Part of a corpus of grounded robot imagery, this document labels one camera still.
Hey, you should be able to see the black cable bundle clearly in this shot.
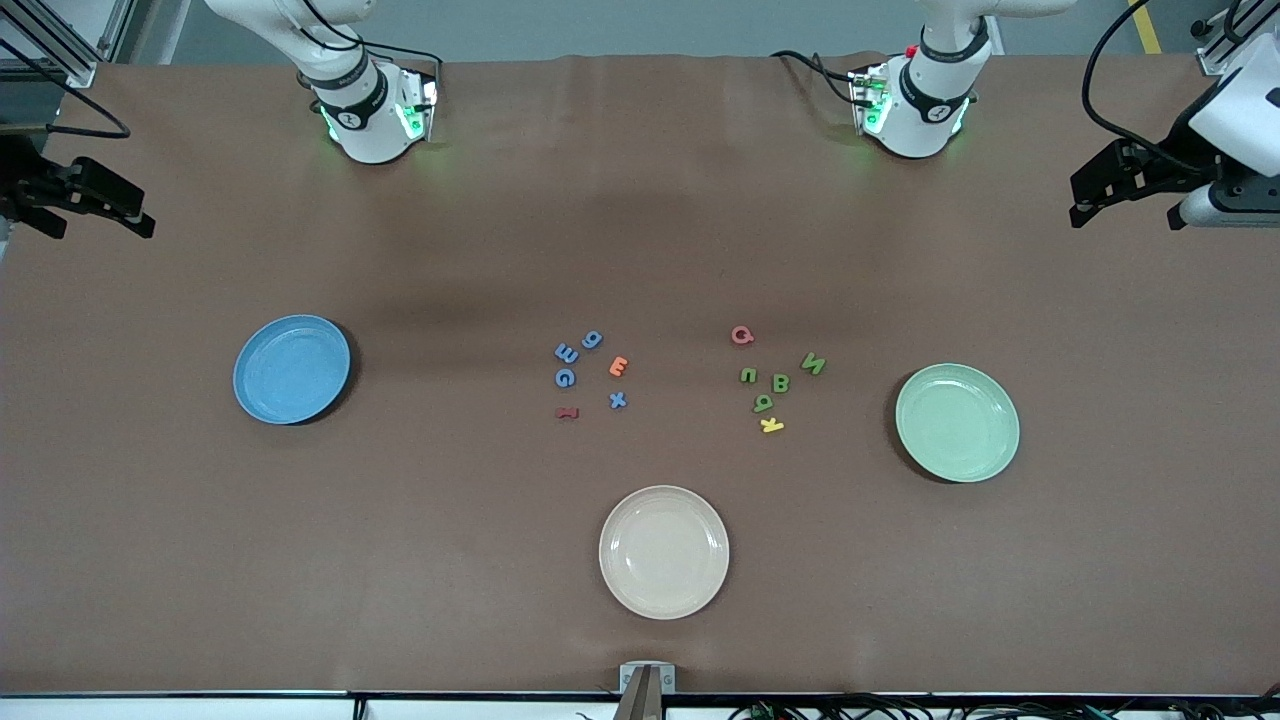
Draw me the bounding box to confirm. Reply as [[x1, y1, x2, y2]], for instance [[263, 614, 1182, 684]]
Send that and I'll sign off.
[[730, 693, 1280, 720]]

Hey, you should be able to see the black left arm base cable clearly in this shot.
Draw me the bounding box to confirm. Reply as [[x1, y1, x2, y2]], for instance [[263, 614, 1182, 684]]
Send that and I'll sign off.
[[770, 50, 866, 106]]

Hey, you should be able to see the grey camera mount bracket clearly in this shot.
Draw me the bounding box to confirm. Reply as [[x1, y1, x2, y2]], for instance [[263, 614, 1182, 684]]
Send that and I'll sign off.
[[618, 662, 677, 720]]

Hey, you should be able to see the beige plate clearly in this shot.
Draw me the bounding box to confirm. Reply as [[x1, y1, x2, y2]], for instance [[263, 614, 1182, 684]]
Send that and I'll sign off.
[[598, 485, 731, 621]]

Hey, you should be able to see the black arm base cable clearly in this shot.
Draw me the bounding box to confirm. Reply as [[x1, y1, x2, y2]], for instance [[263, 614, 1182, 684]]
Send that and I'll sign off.
[[300, 0, 446, 111], [770, 50, 866, 106]]

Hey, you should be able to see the aluminium frame profile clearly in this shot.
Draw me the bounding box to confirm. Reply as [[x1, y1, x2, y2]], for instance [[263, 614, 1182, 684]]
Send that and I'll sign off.
[[1195, 0, 1280, 76], [0, 0, 136, 89]]

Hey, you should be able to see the blue plate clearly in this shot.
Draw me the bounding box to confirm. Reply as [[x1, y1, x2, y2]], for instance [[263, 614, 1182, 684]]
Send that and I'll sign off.
[[232, 314, 353, 426]]

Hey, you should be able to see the green plate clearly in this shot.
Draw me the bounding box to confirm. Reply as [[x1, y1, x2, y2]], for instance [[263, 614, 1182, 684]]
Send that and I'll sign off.
[[894, 362, 1021, 484]]

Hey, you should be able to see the black right arm base cable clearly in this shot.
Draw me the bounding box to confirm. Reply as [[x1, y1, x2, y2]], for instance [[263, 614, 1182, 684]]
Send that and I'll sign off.
[[300, 0, 446, 111]]

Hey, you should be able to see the brown table cover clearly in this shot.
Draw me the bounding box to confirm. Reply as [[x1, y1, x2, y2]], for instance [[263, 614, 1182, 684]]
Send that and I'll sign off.
[[0, 52, 1280, 696]]

